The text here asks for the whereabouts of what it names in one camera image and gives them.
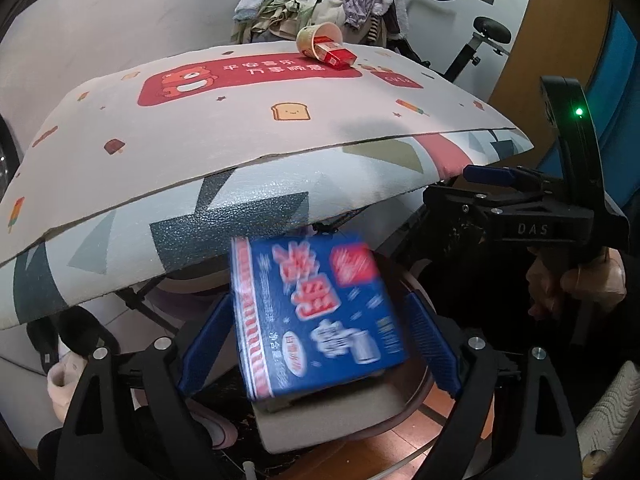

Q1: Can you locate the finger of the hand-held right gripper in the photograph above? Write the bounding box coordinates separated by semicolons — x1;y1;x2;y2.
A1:
423;184;490;243
462;164;565;197

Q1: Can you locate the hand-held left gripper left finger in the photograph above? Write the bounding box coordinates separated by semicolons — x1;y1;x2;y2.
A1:
54;292;237;480

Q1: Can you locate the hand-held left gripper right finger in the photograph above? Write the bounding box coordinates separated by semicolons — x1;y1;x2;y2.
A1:
404;291;586;480

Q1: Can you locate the blue cardboard box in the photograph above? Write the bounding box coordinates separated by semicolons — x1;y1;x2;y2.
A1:
230;232;407;402

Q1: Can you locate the person's right hand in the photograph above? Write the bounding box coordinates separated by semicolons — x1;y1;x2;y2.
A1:
525;249;627;319

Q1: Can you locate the geometric patterned tablecloth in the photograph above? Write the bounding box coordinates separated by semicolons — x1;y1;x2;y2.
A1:
0;127;535;332

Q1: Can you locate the black exercise bike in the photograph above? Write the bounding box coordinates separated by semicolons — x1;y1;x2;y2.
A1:
400;0;513;82

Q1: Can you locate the pink fuzzy slipper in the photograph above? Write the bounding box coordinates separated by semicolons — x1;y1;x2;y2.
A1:
47;352;91;423

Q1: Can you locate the white fleece cloth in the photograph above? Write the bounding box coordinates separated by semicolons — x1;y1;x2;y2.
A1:
574;359;640;480

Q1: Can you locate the red cigarette pack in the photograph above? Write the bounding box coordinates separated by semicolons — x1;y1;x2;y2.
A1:
312;39;357;69

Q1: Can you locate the paper cup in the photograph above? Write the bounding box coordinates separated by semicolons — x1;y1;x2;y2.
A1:
295;22;346;59

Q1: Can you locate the printed table mat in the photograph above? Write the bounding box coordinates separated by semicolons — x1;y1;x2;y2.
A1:
0;44;526;267

